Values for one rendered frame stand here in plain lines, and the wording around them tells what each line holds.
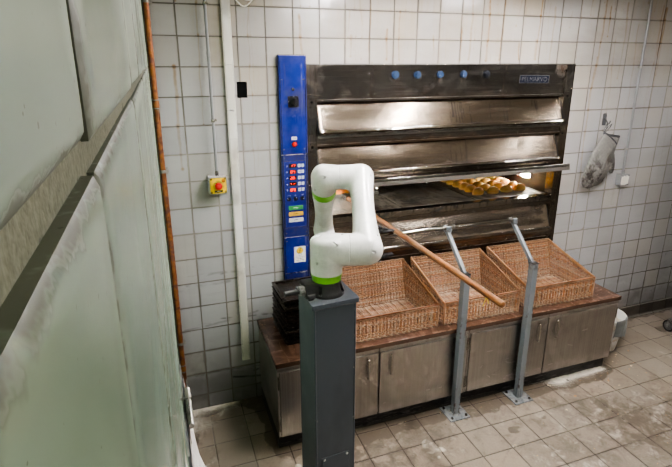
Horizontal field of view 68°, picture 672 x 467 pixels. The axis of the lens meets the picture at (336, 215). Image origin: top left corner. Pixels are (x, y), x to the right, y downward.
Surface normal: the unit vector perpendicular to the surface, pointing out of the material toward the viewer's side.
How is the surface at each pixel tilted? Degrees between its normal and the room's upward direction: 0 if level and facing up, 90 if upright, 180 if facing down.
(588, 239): 90
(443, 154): 70
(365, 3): 90
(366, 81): 92
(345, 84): 90
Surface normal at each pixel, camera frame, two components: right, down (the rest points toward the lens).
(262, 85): 0.33, 0.27
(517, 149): 0.32, -0.10
